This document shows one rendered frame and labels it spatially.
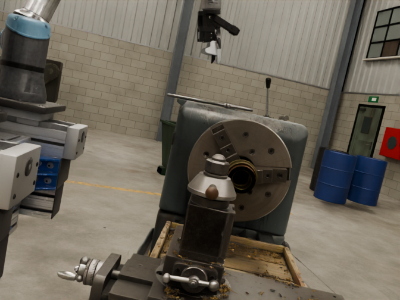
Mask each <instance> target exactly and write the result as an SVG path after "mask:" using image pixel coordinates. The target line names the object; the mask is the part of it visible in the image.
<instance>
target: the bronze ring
mask: <svg viewBox="0 0 400 300"><path fill-rule="evenodd" d="M238 171H246V172H247V173H249V177H248V179H247V180H246V181H245V182H243V183H238V182H236V181H234V180H233V175H234V174H235V173H236V172H238ZM228 177H229V178H231V181H232V183H233V187H234V189H235V192H236V193H247V192H249V191H250V190H252V188H253V187H254V186H255V184H256V182H257V171H256V169H255V167H254V166H253V164H251V163H250V162H249V161H246V160H235V161H233V162H231V163H230V167H229V172H228Z"/></svg>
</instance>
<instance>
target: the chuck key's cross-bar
mask: <svg viewBox="0 0 400 300"><path fill-rule="evenodd" d="M167 96H168V97H172V98H179V99H185V100H188V101H195V102H201V103H205V104H211V105H217V106H221V107H224V104H223V103H219V102H213V101H206V100H202V99H196V98H190V97H186V96H179V95H173V94H169V93H168V94H167ZM230 108H234V109H237V110H244V111H250V112H253V109H252V108H245V107H239V106H235V105H230Z"/></svg>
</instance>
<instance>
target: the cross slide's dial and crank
mask: <svg viewBox="0 0 400 300"><path fill-rule="evenodd" d="M103 263H104V262H103V261H100V260H96V259H94V258H90V257H88V256H84V257H82V258H81V259H80V265H77V266H75V268H74V270H75V272H76V273H77V274H75V273H72V272H69V271H59V272H58V273H57V275H58V277H60V278H62V279H65V280H70V281H75V280H76V281H77V282H82V281H83V284H84V285H89V286H92V281H93V278H94V275H95V274H96V272H97V271H98V270H99V269H100V267H101V266H102V265H103Z"/></svg>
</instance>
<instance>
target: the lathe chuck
mask: <svg viewBox="0 0 400 300"><path fill-rule="evenodd" d="M221 124H223V126H224V128H225V130H226V132H227V134H228V135H229V138H230V140H231V141H232V144H233V146H234V147H235V150H236V152H237V153H238V155H239V156H240V157H245V158H247V159H249V160H250V161H251V162H252V164H253V165H254V166H265V167H286V168H292V162H291V158H290V155H289V151H288V149H287V147H286V145H285V144H284V142H283V141H282V140H281V138H280V137H279V136H278V135H277V134H276V133H275V132H274V131H273V130H271V129H270V128H269V127H267V126H265V125H263V124H261V123H259V122H257V121H254V120H250V119H246V118H231V119H228V120H223V121H221V122H218V123H216V124H215V125H213V126H211V127H210V128H208V129H207V130H206V131H205V132H203V134H202V135H201V136H200V137H199V139H198V140H197V141H196V143H195V144H194V146H193V148H192V150H191V153H190V156H189V161H188V165H187V176H188V181H189V183H190V182H191V181H192V180H193V179H194V177H195V176H196V175H197V174H199V172H201V171H204V168H205V163H206V159H208V158H212V156H213V155H215V154H220V155H223V154H222V153H221V151H220V148H219V146H218V144H217V142H216V140H215V138H214V136H213V132H212V131H211V129H213V128H215V127H217V126H219V125H221ZM289 178H290V174H289ZM290 183H291V180H290V179H289V180H287V181H286V183H283V182H272V183H262V184H259V183H256V184H255V186H254V187H253V188H252V190H250V191H249V192H247V193H237V194H236V199H235V200H234V201H230V203H229V204H234V205H235V209H234V211H235V214H236V215H235V220H234V222H246V221H252V220H256V219H259V218H261V217H263V216H265V215H267V214H268V213H270V212H272V210H274V209H275V208H276V207H277V206H278V205H279V204H280V203H281V202H282V200H283V199H284V197H285V196H286V194H287V192H288V189H289V186H290Z"/></svg>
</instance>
